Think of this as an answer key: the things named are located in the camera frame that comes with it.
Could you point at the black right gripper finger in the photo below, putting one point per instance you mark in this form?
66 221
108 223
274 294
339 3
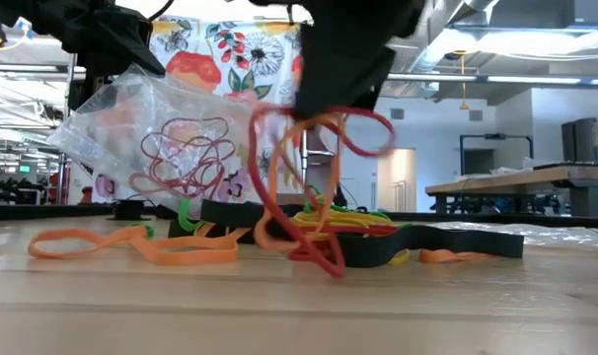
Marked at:
323 74
370 74

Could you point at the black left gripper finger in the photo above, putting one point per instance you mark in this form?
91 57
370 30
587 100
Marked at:
89 81
141 54

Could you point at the red rubber band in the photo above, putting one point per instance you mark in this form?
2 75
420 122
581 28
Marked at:
259 182
190 190
180 123
368 231
385 128

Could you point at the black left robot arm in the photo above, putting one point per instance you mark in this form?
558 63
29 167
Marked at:
22 12

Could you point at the ceiling light strip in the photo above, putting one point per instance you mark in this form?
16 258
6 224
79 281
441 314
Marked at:
531 80
427 77

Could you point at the floral print curtain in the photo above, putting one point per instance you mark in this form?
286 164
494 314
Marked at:
259 49

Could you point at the pale pink cloth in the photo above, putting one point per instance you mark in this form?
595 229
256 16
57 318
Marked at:
323 172

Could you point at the green sign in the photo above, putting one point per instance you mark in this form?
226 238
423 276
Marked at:
24 169

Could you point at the double door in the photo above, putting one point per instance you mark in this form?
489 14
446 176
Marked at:
397 182

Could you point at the black light stand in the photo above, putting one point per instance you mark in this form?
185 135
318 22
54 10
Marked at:
340 194

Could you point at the wooden top workbench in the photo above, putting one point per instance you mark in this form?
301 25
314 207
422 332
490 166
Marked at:
501 186

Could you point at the grey cylinder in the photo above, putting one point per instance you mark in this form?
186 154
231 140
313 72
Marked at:
568 143
587 143

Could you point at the black metal stand frame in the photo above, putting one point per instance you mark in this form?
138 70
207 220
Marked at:
496 136

